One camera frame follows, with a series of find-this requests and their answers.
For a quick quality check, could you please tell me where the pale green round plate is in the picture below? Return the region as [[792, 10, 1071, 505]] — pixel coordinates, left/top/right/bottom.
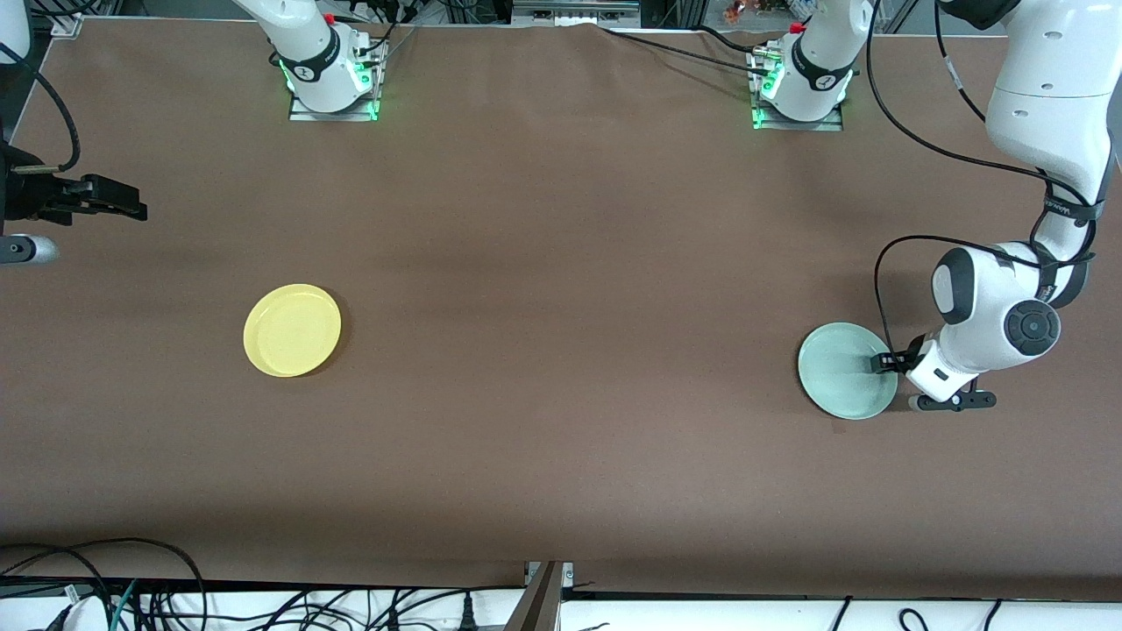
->
[[797, 322, 899, 421]]

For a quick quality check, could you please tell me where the yellow round plate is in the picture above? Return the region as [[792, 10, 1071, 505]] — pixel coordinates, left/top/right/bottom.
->
[[243, 283, 343, 379]]

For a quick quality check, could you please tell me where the white lower shelf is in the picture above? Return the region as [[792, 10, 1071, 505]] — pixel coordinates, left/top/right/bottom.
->
[[0, 585, 1122, 631]]

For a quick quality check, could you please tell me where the brown table cover sheet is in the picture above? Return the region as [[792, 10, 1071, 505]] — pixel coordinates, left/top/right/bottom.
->
[[0, 16, 1122, 590]]

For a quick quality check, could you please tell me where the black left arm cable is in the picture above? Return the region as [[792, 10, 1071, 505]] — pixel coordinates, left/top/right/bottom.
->
[[865, 0, 1098, 357]]

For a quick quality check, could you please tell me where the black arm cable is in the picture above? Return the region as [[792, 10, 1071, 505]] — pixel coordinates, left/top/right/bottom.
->
[[865, 0, 1098, 357], [0, 42, 81, 173]]

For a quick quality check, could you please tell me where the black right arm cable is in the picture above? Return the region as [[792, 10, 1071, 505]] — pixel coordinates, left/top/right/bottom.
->
[[0, 42, 81, 173]]

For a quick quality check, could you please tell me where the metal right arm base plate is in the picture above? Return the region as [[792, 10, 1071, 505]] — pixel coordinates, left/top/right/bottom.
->
[[289, 39, 387, 123]]

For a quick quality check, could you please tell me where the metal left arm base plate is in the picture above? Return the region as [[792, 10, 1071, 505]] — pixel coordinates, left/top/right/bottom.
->
[[751, 48, 845, 132]]

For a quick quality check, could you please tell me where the looping black cable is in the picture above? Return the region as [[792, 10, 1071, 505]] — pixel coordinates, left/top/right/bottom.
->
[[0, 536, 208, 631]]

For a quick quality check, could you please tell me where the short black base cable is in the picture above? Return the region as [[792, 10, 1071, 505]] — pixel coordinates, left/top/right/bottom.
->
[[697, 25, 774, 55]]

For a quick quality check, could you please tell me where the long black table cable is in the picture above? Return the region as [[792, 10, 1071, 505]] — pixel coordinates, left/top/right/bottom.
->
[[600, 26, 774, 78]]

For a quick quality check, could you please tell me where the green cable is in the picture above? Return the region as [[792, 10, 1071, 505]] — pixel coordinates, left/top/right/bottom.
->
[[109, 578, 139, 631]]

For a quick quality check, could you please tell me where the aluminium frame profile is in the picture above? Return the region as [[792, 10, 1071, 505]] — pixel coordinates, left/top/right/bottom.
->
[[504, 561, 575, 631]]

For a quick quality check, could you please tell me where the metal rail with sockets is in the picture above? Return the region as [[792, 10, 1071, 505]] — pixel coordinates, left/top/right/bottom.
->
[[511, 0, 643, 27]]

